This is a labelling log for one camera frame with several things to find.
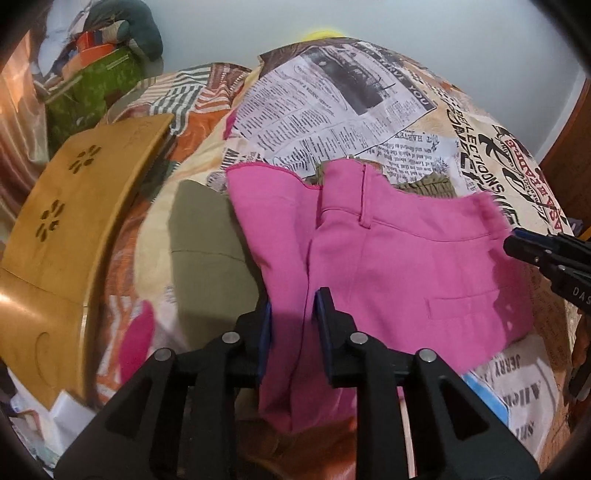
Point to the newspaper print bed blanket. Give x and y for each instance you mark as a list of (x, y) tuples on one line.
[(323, 115)]

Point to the grey blue stuffed cloth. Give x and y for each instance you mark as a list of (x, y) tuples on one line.
[(143, 27)]

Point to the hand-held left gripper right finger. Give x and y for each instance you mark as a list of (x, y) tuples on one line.
[(330, 332)]

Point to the yellow wooden folding table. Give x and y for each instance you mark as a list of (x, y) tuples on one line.
[(69, 230)]

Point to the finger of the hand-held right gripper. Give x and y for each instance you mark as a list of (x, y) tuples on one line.
[(526, 251), (524, 233)]

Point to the pink pants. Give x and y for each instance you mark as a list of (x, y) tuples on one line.
[(392, 267)]

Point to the pile of household clutter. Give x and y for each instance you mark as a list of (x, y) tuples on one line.
[(69, 41)]

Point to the pile of papers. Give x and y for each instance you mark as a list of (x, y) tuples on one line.
[(41, 424)]

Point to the yellow curved cushion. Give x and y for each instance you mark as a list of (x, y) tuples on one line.
[(322, 35)]

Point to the brown orange curtain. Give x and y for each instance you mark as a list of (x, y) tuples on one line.
[(18, 138)]

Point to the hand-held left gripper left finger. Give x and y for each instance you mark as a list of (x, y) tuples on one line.
[(264, 341)]

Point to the green patterned bag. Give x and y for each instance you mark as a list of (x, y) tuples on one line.
[(92, 87)]

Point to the olive green pants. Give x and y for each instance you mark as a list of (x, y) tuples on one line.
[(207, 258)]

